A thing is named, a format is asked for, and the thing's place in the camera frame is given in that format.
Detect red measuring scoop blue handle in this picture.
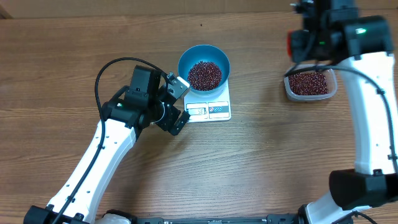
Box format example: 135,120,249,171
287,30,293,58

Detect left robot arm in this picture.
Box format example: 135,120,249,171
23,65,190,224

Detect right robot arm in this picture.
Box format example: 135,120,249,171
287,1,397,223

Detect white digital kitchen scale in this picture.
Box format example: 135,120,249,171
183,81,232,123

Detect red beans in bowl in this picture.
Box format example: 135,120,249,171
187,61,223,91

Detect teal plastic bowl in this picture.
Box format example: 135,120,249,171
178,45,231,95

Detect red adzuki beans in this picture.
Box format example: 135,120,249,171
288,72,329,95

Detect clear plastic food container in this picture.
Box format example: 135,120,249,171
284,69,338,101

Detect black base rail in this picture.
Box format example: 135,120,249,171
102,208,305,224

